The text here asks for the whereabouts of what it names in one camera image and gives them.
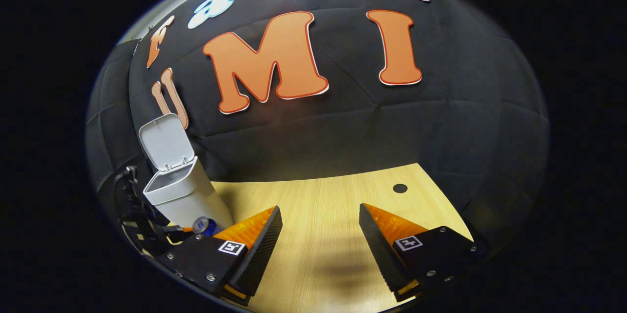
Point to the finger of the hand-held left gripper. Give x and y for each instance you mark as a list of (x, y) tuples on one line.
[(177, 234)]

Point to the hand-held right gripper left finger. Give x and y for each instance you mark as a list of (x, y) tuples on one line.
[(259, 254)]

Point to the blue pop can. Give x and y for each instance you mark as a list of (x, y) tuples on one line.
[(204, 226)]

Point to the white desktop garbage bin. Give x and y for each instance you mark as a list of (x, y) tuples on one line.
[(186, 195)]

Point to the wooden desktop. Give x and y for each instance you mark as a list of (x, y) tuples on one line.
[(323, 215)]

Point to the black desk grommet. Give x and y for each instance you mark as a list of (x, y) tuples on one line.
[(400, 188)]

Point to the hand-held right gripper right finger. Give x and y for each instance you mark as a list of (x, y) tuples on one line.
[(379, 254)]

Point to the black backdrop cloth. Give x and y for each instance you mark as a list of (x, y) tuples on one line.
[(441, 122)]

